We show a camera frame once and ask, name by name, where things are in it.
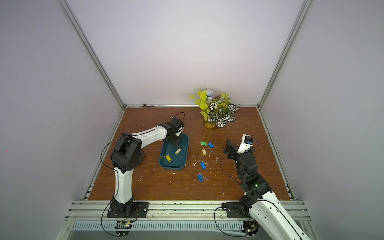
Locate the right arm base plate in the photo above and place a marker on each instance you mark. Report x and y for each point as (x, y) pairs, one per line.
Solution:
(234, 210)

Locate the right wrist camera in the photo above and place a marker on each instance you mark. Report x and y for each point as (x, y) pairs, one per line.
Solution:
(246, 144)

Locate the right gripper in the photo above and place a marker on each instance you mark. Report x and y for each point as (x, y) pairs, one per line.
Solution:
(235, 150)

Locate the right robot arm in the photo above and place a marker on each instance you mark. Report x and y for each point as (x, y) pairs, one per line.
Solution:
(260, 203)

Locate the teal plastic storage box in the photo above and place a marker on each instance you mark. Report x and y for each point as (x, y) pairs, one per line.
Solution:
(179, 161)

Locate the controller board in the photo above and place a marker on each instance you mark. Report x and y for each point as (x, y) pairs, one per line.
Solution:
(251, 228)
(123, 228)

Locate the yellow white tag key in box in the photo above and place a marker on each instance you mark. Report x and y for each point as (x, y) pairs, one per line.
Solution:
(178, 151)

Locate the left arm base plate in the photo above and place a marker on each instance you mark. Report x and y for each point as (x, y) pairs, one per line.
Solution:
(128, 210)

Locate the artificial potted plant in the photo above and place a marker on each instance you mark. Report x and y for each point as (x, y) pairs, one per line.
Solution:
(217, 110)

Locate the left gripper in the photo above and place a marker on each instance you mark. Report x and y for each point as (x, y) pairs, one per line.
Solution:
(178, 142)

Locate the left controller board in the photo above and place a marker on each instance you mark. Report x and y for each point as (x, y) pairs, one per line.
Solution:
(123, 228)

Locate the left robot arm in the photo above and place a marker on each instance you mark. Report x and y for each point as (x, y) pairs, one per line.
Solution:
(128, 154)

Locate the right controller board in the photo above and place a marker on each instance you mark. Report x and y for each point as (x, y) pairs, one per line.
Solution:
(251, 228)

